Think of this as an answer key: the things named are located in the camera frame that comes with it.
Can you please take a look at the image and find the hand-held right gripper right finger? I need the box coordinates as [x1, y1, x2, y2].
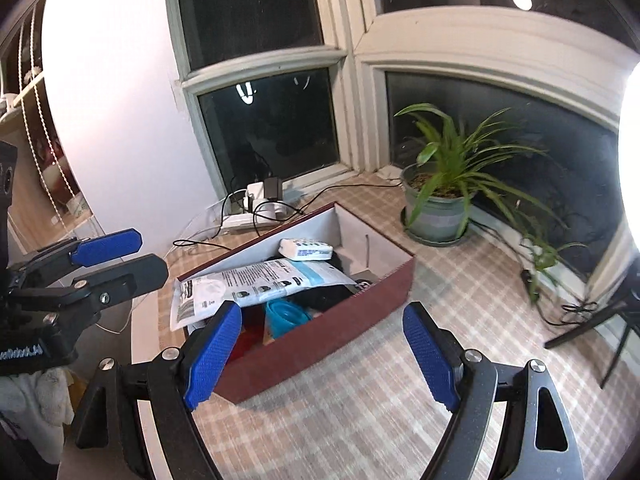
[402, 301, 586, 480]

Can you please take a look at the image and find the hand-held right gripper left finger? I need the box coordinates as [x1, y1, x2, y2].
[57, 300, 243, 480]

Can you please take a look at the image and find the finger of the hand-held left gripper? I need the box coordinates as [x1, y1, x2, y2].
[22, 228, 143, 281]
[75, 253, 169, 306]

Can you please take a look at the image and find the red soft pouch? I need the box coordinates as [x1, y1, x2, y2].
[230, 327, 266, 361]

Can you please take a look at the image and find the white face mask packet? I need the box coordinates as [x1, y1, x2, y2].
[170, 259, 362, 332]

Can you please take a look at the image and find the red cardboard box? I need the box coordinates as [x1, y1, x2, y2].
[177, 201, 417, 405]

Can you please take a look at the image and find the black knit glove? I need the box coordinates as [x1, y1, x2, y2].
[270, 255, 361, 318]

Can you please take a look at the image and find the small white tissue pack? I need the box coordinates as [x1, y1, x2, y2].
[278, 238, 335, 262]

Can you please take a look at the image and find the white power strip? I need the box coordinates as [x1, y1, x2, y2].
[220, 182, 306, 233]

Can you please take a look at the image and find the potted green plant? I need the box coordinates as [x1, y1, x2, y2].
[393, 103, 566, 248]

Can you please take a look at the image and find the small green plant shoot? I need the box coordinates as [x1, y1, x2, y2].
[515, 230, 588, 306]

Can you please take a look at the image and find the black tripod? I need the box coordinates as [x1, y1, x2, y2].
[544, 270, 640, 390]

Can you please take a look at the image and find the white bead curtain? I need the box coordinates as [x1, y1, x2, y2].
[10, 0, 96, 231]

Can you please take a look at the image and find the black ring light cable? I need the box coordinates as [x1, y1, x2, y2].
[470, 220, 606, 328]

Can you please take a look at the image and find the black power cable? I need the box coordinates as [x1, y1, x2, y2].
[172, 182, 403, 251]

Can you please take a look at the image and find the white window frame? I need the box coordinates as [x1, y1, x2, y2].
[162, 0, 640, 201]

